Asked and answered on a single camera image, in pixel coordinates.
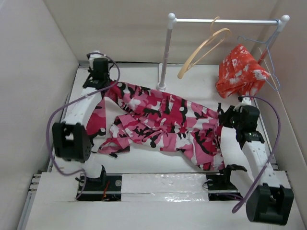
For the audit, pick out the blue wire hanger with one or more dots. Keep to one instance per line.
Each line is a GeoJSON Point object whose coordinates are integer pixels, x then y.
{"type": "Point", "coordinates": [266, 53]}

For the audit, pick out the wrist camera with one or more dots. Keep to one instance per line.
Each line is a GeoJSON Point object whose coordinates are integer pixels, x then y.
{"type": "Point", "coordinates": [244, 101]}
{"type": "Point", "coordinates": [93, 55]}

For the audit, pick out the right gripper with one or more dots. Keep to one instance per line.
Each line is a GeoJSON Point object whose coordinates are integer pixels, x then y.
{"type": "Point", "coordinates": [223, 117]}

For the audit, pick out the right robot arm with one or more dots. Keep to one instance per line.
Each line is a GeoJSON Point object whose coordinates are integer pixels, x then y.
{"type": "Point", "coordinates": [249, 169]}

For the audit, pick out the orange white patterned garment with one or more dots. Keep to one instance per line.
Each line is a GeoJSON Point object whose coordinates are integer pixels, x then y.
{"type": "Point", "coordinates": [239, 73]}

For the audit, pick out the silver foil tape strip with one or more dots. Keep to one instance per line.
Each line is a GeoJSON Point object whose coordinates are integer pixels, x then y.
{"type": "Point", "coordinates": [164, 187]}

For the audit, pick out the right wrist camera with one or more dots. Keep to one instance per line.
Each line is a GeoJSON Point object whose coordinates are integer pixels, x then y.
{"type": "Point", "coordinates": [244, 101]}

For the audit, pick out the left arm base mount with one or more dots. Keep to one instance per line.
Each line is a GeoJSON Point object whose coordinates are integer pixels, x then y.
{"type": "Point", "coordinates": [106, 188]}

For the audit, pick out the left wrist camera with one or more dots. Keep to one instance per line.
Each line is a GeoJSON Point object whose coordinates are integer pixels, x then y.
{"type": "Point", "coordinates": [93, 55]}

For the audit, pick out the pink camouflage trousers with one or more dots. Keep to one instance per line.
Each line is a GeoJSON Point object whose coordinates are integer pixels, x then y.
{"type": "Point", "coordinates": [161, 121]}

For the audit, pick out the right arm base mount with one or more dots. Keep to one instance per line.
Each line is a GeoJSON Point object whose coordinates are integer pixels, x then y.
{"type": "Point", "coordinates": [219, 186]}

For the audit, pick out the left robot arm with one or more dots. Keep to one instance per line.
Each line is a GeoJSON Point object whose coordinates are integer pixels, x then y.
{"type": "Point", "coordinates": [72, 143]}

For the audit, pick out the wooden clothes hanger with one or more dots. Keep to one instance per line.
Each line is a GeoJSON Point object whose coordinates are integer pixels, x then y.
{"type": "Point", "coordinates": [216, 38]}

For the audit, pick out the white clothes rack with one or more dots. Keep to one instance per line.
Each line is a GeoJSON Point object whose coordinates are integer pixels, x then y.
{"type": "Point", "coordinates": [172, 20]}

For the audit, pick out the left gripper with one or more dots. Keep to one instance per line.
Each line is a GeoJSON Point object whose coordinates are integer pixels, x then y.
{"type": "Point", "coordinates": [90, 71]}

